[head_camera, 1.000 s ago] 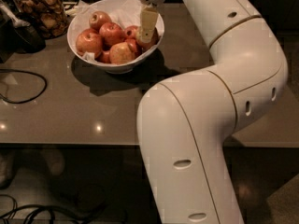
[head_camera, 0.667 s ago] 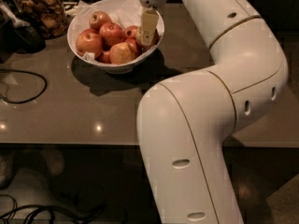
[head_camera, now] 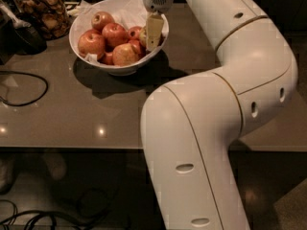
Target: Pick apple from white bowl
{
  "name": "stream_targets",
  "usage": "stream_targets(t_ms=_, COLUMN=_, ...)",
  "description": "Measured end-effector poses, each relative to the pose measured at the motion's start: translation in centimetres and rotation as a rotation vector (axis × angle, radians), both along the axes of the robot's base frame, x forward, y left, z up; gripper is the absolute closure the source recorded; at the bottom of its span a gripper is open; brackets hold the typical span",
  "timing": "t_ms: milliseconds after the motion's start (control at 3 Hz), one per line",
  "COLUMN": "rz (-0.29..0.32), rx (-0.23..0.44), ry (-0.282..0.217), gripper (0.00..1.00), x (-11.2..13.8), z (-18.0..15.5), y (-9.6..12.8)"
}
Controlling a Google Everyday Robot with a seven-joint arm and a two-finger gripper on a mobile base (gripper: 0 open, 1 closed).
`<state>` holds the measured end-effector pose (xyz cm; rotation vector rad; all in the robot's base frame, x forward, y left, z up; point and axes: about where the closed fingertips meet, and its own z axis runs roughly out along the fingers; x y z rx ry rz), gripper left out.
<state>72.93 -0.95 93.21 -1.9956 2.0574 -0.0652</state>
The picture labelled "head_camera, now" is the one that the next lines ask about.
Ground glass jar of dried chips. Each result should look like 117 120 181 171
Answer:
14 0 70 40

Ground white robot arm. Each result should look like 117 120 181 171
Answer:
141 0 298 230

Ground white ceramic bowl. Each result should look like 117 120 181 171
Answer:
68 0 170 78

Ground black appliance with scoop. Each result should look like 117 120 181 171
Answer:
0 0 47 65

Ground red apple top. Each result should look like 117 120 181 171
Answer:
91 11 115 31

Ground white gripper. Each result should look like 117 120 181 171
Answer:
143 0 174 52

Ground black cable on table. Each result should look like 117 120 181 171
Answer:
0 70 50 107

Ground black cables on floor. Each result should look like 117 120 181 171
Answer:
0 189 132 230

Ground yellow-red apple front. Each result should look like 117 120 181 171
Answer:
112 43 138 66

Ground red apple bottom hidden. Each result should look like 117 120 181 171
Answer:
101 52 113 65

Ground white shoe under table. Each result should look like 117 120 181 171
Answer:
0 155 15 194

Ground red apple centre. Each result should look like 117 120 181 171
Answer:
102 23 129 48

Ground yellow-red apple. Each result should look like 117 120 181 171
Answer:
112 43 138 66
139 27 164 51

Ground white paper bowl liner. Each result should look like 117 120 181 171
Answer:
76 0 169 65

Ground large red apple left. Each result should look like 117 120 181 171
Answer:
78 29 106 59

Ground red apple middle right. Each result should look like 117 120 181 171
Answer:
130 39 146 59

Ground small red apple back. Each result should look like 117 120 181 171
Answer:
128 26 142 40

